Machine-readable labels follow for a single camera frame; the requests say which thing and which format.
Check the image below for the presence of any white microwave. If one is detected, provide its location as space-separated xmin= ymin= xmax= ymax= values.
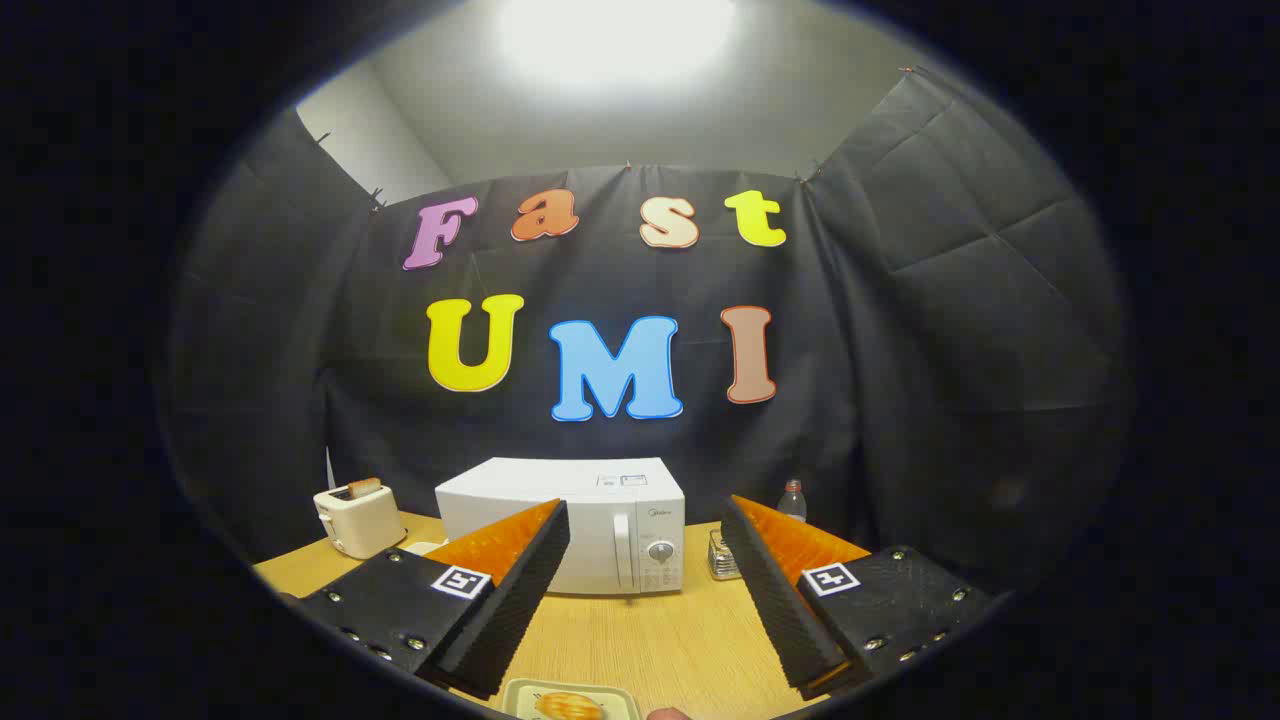
xmin=435 ymin=458 xmax=687 ymax=598

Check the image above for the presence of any golden bread bun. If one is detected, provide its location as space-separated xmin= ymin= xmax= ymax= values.
xmin=535 ymin=691 xmax=607 ymax=720

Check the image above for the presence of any pale rectangular plate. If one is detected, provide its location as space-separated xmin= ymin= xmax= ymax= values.
xmin=500 ymin=678 xmax=642 ymax=720

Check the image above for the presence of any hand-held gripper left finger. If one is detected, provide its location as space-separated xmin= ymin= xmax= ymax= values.
xmin=296 ymin=498 xmax=572 ymax=701

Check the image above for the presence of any metal wire basket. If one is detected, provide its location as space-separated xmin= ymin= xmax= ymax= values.
xmin=707 ymin=528 xmax=744 ymax=582

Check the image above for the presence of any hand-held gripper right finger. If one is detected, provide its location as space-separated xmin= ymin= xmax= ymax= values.
xmin=720 ymin=493 xmax=999 ymax=701

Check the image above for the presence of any white toaster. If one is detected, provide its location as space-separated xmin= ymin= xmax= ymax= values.
xmin=313 ymin=484 xmax=407 ymax=560

